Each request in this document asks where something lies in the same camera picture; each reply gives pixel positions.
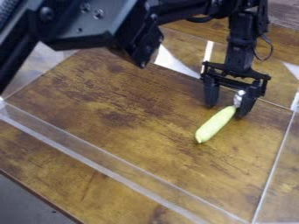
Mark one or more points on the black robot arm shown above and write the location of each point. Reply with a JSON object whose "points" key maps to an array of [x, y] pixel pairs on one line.
{"points": [[83, 24]]}

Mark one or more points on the green handled metal spoon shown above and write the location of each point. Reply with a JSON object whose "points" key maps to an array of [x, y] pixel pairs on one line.
{"points": [[212, 126]]}

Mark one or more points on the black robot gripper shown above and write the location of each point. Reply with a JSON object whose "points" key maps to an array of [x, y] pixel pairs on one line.
{"points": [[248, 81]]}

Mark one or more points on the clear acrylic enclosure wall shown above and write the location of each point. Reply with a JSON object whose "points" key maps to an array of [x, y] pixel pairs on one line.
{"points": [[125, 121]]}

